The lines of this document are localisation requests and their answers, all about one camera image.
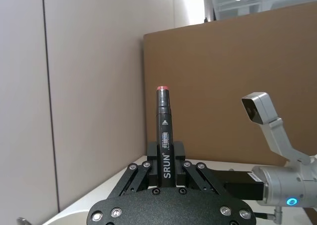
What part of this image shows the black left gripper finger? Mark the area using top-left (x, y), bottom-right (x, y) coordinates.
top-left (106, 141), bottom-right (159, 199)

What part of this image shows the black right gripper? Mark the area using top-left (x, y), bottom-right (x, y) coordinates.
top-left (174, 140), bottom-right (264, 201)

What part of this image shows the black marker with pink end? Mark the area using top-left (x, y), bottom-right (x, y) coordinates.
top-left (156, 85), bottom-right (177, 188)

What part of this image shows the brown cardboard panel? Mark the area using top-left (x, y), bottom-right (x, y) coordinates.
top-left (143, 1), bottom-right (317, 167)

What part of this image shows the thin cable with silver plug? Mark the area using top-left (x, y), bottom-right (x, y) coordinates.
top-left (252, 206), bottom-right (283, 224)

